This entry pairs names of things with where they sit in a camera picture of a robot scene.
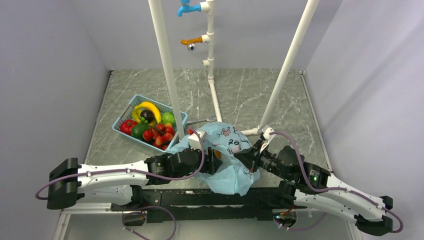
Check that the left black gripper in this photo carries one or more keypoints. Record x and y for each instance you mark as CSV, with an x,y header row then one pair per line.
x,y
213,163

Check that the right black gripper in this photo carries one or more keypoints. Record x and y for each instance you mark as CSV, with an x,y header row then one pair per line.
x,y
249,157

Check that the light blue plastic bag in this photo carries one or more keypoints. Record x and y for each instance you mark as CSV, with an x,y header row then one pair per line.
x,y
232,177

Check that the orange fake fruit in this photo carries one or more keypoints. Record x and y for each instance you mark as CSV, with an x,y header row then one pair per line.
x,y
217,154

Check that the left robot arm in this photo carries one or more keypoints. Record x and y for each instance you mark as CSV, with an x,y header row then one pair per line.
x,y
121,184

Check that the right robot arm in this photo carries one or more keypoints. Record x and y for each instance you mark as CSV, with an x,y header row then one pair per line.
x,y
304,184

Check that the green fake fruit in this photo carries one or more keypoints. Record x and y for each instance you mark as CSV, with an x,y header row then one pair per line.
x,y
168,118

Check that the dark green fake avocado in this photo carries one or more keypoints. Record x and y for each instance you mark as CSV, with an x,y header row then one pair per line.
x,y
138,130

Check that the dark purple fake mangosteen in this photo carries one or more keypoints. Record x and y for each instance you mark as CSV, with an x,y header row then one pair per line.
x,y
147,116

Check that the yellow fake pepper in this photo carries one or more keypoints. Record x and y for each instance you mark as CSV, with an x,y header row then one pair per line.
x,y
136,115

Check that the light blue plastic basket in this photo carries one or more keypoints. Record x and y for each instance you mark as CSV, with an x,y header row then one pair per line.
x,y
136,100

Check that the silver steel wrench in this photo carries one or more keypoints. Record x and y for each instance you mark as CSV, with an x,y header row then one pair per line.
x,y
211,118

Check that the orange plastic faucet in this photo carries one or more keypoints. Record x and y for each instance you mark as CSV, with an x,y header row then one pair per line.
x,y
191,43

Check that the blue plastic faucet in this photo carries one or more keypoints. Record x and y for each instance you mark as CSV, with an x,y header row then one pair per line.
x,y
187,8

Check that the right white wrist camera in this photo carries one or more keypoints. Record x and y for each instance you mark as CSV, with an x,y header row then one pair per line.
x,y
267,136

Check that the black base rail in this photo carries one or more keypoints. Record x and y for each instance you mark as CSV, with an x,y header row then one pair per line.
x,y
260,203

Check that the white pvc pipe frame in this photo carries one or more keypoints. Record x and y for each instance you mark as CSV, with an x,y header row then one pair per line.
x,y
209,8

